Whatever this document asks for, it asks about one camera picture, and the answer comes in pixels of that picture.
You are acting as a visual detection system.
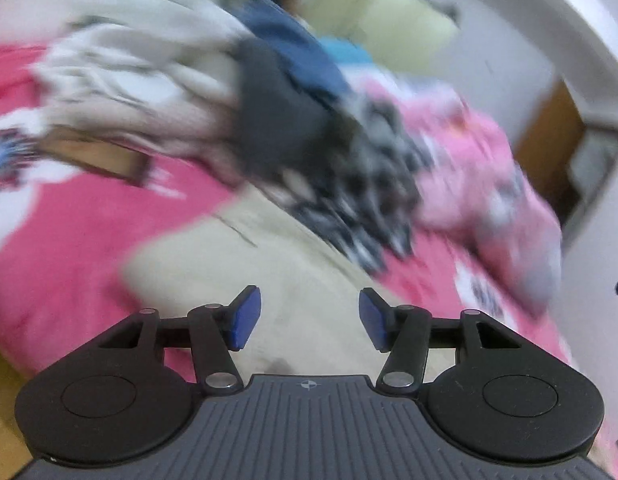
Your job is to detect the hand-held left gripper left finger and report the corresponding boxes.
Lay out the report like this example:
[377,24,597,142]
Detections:
[96,285,264,396]

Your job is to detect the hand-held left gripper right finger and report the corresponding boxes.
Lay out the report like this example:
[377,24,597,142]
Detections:
[358,287,524,396]

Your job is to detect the khaki pants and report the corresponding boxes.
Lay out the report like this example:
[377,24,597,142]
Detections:
[119,187,470,391]

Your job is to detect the black white plaid shirt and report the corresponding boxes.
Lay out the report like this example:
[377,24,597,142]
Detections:
[284,105,430,273]

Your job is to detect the pink floral bed blanket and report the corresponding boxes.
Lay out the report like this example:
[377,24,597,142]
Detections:
[0,45,618,480]

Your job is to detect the pink floral quilt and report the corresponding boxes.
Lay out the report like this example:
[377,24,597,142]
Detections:
[339,67,564,316]

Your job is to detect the pink white patterned blanket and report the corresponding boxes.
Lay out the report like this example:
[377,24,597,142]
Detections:
[44,85,250,181]

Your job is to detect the dark grey garment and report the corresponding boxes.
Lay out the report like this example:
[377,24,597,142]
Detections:
[229,40,370,186]

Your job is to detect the brown flat rectangular object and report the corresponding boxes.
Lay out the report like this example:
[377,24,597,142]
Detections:
[39,127,152,188]

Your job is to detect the wooden door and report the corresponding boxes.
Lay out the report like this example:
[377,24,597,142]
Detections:
[514,77,587,191]

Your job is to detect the blue garment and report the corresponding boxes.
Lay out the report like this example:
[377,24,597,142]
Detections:
[234,0,354,106]

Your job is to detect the white cloth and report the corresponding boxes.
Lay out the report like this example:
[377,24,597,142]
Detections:
[34,2,254,126]

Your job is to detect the pale green wardrobe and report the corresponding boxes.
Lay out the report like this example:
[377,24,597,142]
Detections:
[299,0,462,68]

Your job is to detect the pink white headboard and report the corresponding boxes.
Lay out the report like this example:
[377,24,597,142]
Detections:
[0,0,230,46]

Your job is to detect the dark door frame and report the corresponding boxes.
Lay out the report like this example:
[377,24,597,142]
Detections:
[559,120,618,246]

